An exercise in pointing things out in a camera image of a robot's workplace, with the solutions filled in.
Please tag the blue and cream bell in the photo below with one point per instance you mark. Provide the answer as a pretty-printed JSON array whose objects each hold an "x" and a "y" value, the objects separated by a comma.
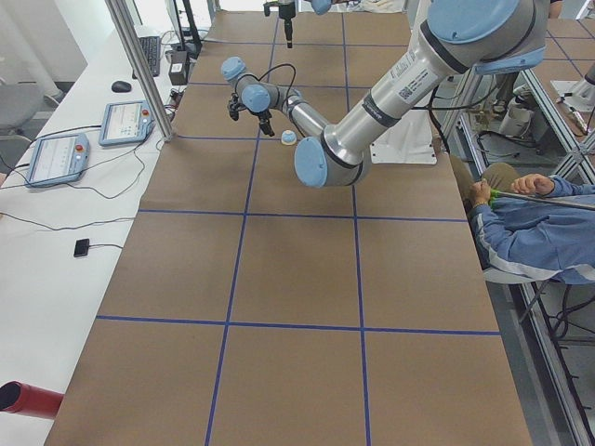
[{"x": 288, "y": 138}]

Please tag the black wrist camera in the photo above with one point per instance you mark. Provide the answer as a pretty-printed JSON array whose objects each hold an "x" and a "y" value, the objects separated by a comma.
[
  {"x": 235, "y": 106},
  {"x": 267, "y": 6}
]

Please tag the blue teach pendant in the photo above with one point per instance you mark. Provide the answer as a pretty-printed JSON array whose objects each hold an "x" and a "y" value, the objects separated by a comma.
[
  {"x": 125, "y": 123},
  {"x": 57, "y": 160}
]

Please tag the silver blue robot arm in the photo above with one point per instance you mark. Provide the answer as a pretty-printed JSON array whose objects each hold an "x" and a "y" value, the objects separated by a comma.
[
  {"x": 488, "y": 37},
  {"x": 320, "y": 6}
]

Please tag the near blue teach pendant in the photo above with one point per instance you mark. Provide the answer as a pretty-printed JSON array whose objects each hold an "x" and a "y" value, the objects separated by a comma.
[{"x": 57, "y": 160}]

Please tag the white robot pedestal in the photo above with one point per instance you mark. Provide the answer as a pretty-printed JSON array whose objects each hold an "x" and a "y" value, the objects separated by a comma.
[{"x": 409, "y": 144}]

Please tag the small black square device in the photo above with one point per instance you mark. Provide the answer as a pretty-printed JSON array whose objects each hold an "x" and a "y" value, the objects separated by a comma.
[{"x": 81, "y": 248}]

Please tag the aluminium frame post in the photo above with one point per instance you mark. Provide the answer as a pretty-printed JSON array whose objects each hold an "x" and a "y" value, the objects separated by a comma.
[{"x": 123, "y": 23}]

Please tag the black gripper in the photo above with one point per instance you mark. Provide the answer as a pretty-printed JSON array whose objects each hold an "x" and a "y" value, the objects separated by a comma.
[
  {"x": 286, "y": 19},
  {"x": 263, "y": 118}
]

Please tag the red cylinder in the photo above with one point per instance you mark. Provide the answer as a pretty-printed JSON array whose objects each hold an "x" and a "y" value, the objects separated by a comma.
[{"x": 24, "y": 399}]

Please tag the seated person in blue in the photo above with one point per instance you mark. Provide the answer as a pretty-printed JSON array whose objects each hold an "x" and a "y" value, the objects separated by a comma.
[{"x": 534, "y": 240}]

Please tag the black computer mouse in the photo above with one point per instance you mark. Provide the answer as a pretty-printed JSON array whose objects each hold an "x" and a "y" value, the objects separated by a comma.
[{"x": 121, "y": 87}]

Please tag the black power box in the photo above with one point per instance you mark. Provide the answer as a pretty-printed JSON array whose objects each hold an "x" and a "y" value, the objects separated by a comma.
[{"x": 179, "y": 66}]

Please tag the black keyboard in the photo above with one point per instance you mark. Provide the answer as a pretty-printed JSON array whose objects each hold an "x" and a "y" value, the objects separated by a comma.
[{"x": 151, "y": 48}]

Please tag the pink green stick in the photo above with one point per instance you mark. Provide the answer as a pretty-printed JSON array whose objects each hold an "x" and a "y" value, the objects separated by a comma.
[{"x": 495, "y": 194}]

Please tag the far blue teach pendant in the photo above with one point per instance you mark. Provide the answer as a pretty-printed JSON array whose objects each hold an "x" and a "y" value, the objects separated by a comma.
[{"x": 125, "y": 123}]

